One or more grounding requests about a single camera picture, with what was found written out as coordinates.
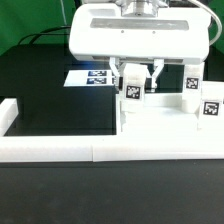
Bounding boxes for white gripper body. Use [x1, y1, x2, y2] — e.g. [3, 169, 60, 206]
[69, 3, 210, 63]

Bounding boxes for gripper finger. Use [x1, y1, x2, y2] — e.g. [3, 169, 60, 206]
[109, 57, 120, 90]
[151, 59, 164, 92]

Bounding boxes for white square tabletop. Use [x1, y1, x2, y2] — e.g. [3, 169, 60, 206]
[116, 93, 224, 137]

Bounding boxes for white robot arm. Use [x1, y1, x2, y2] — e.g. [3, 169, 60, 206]
[69, 0, 211, 90]

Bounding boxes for white sheet with AprilTags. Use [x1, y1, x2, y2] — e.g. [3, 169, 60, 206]
[64, 70, 115, 87]

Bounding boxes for white U-shaped obstacle fence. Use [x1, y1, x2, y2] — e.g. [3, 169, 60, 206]
[0, 98, 224, 163]

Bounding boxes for white camera cable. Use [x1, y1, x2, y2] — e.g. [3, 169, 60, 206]
[189, 0, 224, 46]

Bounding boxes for black cable bundle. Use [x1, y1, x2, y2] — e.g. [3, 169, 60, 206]
[17, 26, 72, 46]

